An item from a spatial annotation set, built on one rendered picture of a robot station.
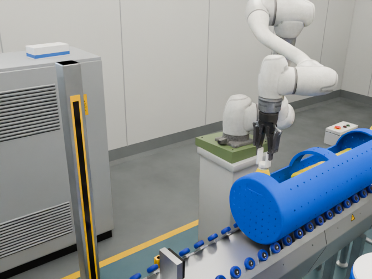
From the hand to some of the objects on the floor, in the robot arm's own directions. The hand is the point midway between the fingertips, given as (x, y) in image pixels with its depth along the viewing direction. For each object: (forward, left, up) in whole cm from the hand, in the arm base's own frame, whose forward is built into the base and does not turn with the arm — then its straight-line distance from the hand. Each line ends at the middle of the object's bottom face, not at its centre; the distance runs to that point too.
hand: (264, 158), depth 161 cm
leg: (-12, +82, -122) cm, 148 cm away
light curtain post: (-33, -61, -129) cm, 146 cm away
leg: (+2, +83, -123) cm, 148 cm away
